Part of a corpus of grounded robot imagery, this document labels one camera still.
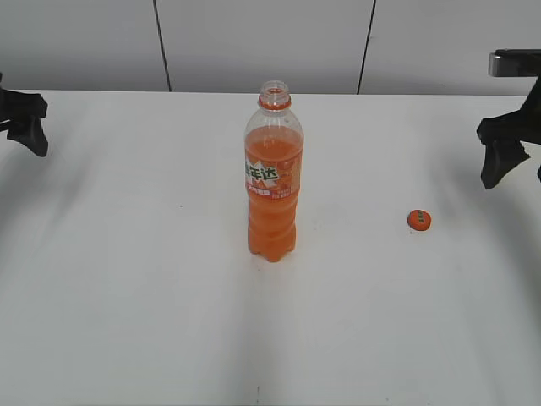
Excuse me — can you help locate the orange bottle cap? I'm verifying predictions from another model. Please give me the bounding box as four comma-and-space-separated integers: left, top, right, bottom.
407, 209, 432, 232

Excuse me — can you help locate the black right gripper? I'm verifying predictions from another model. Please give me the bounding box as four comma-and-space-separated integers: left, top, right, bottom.
477, 77, 541, 189

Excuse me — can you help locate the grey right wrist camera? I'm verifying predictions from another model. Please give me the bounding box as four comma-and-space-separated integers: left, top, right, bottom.
488, 49, 541, 78

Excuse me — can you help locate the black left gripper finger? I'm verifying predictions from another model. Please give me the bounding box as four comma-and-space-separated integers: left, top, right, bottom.
1, 88, 48, 157

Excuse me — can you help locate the orange meinianda soda bottle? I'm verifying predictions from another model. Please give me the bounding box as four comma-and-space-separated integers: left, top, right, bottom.
244, 80, 304, 262

